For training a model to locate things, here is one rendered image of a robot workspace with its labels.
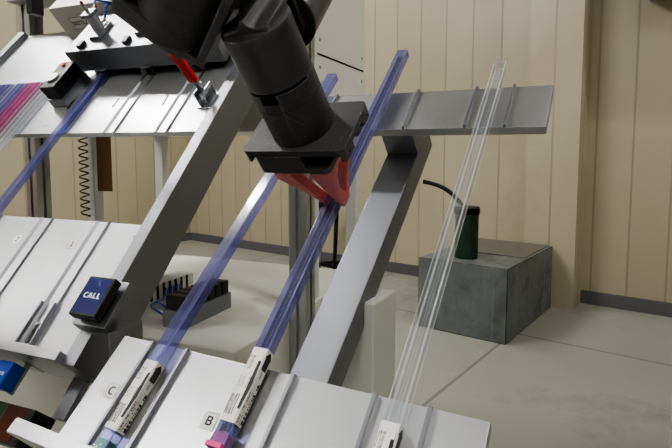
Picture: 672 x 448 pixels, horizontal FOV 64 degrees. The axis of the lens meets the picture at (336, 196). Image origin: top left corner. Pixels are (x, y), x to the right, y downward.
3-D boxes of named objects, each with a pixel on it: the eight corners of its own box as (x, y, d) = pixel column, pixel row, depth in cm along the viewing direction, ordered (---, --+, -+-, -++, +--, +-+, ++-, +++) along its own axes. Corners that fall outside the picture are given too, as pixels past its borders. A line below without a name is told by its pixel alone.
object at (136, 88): (215, 152, 86) (201, 129, 83) (-49, 151, 112) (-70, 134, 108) (281, 29, 105) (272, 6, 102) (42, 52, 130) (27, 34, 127)
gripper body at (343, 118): (277, 120, 53) (245, 56, 48) (372, 116, 48) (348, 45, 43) (249, 166, 49) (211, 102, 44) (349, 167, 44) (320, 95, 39)
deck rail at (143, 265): (106, 387, 64) (73, 366, 60) (93, 384, 65) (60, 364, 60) (290, 29, 105) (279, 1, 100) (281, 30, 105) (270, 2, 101)
